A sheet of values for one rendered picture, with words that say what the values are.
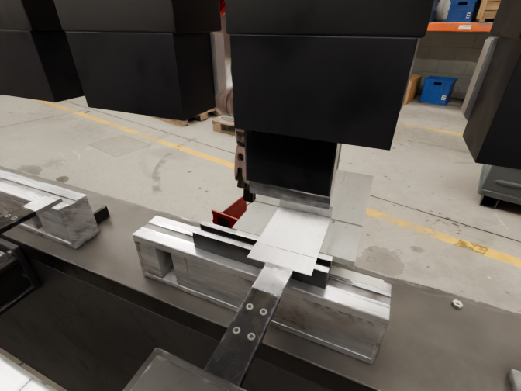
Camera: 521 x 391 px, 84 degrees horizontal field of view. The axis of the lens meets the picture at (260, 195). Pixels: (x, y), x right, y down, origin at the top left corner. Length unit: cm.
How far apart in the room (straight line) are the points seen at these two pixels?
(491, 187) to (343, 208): 238
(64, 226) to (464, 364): 68
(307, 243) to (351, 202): 14
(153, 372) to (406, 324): 37
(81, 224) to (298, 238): 44
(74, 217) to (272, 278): 44
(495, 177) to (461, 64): 416
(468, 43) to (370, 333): 644
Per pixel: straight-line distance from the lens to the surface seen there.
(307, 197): 33
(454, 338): 54
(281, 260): 38
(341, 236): 43
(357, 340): 43
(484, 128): 27
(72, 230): 67
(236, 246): 40
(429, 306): 56
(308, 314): 42
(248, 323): 32
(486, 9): 610
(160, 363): 27
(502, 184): 281
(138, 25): 33
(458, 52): 672
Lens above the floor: 126
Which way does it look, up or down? 31 degrees down
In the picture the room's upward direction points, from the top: straight up
